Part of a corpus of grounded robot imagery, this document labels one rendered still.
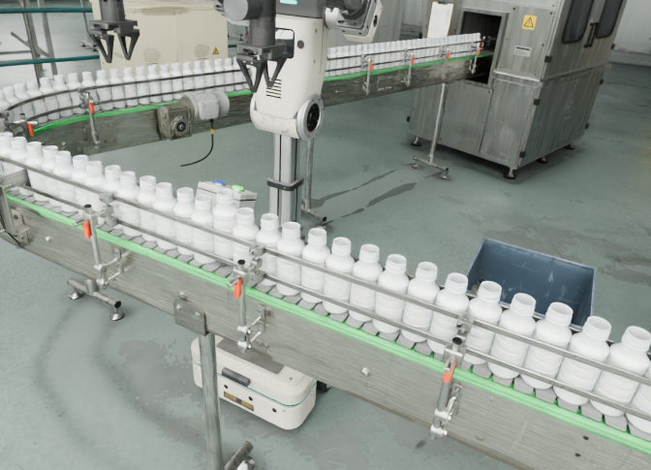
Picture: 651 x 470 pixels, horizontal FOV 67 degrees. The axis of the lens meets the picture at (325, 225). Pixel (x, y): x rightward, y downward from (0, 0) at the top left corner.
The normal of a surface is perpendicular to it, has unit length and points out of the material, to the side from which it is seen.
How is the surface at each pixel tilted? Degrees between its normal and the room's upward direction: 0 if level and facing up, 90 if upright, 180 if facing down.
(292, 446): 0
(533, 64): 90
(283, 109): 90
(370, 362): 90
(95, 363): 0
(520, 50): 90
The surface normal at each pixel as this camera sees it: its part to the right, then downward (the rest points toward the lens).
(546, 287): -0.47, 0.40
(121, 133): 0.70, 0.38
